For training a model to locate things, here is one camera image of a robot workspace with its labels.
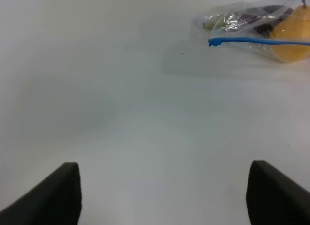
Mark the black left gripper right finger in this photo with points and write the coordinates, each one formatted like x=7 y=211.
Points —
x=272 y=198

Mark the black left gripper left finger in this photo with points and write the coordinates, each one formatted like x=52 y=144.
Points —
x=57 y=200

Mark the clear zip bag blue zipper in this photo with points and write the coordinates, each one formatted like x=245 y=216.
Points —
x=244 y=38

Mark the green fruit in bag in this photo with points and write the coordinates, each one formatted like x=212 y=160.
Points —
x=215 y=21

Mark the yellow pear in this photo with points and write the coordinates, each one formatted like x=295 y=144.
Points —
x=294 y=29

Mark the dark purple fruit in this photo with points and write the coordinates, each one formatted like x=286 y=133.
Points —
x=263 y=19

